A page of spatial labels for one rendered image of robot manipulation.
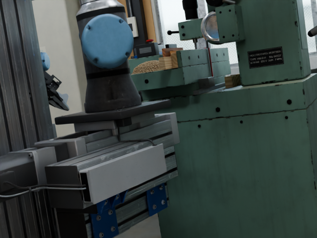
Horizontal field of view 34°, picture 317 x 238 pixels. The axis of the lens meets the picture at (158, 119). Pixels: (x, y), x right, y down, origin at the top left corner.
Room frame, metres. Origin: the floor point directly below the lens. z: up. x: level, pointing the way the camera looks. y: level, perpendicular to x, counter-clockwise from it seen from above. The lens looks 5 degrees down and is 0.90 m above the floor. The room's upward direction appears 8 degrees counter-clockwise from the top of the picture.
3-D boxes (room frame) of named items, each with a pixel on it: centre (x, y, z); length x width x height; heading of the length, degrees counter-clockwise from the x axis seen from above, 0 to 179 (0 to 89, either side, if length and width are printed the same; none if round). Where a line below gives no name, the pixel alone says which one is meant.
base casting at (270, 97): (1.95, -0.30, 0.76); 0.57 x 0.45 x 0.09; 66
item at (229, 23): (1.78, -0.29, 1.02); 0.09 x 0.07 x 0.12; 156
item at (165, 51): (2.01, -0.09, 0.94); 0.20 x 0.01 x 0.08; 156
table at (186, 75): (2.04, -0.08, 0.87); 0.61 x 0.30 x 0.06; 156
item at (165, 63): (1.92, -0.15, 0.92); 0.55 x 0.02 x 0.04; 156
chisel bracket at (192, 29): (1.99, -0.20, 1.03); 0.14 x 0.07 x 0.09; 66
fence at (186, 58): (1.98, -0.22, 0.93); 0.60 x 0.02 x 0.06; 156
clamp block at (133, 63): (2.07, -0.01, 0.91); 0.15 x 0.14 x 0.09; 156
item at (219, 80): (2.03, -0.13, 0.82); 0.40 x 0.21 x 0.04; 156
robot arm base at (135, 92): (1.37, 0.11, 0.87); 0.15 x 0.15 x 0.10
